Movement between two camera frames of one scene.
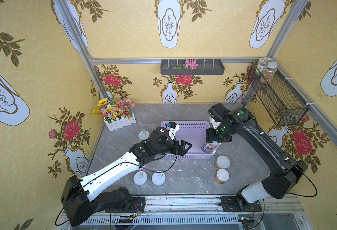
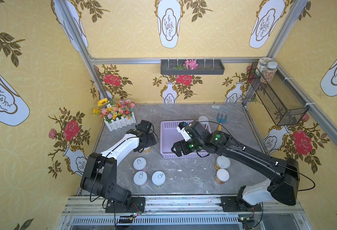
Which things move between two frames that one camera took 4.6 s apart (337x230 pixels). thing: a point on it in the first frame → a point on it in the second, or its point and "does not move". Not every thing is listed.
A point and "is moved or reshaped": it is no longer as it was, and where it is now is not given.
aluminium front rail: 211,204 does not move
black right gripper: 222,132 → 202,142
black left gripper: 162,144 → 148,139
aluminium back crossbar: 104,60 does not move
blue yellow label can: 208,147 is moved or reshaped
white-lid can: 222,176 does not move
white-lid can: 140,178 does not move
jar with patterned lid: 261,65 does not move
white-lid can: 222,162 does not move
